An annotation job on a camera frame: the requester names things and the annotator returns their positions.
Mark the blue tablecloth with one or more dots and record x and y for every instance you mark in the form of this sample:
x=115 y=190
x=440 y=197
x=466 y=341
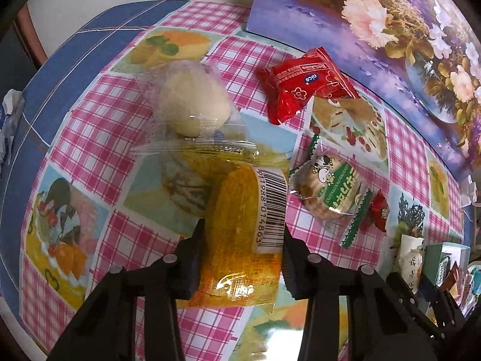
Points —
x=49 y=82

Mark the brown wooden chair back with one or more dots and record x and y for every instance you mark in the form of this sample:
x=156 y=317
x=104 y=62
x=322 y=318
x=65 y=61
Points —
x=32 y=34

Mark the red snack packet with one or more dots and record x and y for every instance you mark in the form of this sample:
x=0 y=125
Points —
x=300 y=82

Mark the crumpled blue white bag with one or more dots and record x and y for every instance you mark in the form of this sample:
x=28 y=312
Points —
x=9 y=128

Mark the floral painting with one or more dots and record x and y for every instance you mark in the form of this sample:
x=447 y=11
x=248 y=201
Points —
x=375 y=26

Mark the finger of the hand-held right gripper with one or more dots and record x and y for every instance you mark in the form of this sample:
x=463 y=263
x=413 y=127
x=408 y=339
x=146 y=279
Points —
x=411 y=301
x=445 y=308

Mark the pale bun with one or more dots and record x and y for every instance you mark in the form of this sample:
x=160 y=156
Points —
x=188 y=97

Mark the cow-print biscuit packet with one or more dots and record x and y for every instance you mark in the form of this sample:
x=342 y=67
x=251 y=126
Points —
x=327 y=184

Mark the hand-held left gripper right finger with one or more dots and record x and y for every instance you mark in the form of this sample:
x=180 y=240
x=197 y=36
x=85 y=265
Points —
x=293 y=267

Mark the yellow cake packet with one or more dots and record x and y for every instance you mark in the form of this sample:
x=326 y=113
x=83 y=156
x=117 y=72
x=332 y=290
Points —
x=233 y=214

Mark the green white snack packet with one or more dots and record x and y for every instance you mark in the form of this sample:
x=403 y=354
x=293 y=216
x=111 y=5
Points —
x=447 y=261

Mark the pink checked dessert tablecloth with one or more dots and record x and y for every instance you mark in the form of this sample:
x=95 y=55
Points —
x=112 y=128

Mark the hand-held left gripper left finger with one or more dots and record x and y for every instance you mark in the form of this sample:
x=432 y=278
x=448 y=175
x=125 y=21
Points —
x=191 y=267

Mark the teal-rimmed white tray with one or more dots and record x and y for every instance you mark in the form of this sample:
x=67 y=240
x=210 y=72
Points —
x=451 y=247

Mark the red candy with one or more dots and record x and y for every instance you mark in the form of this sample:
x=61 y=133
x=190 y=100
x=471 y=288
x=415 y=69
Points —
x=377 y=210

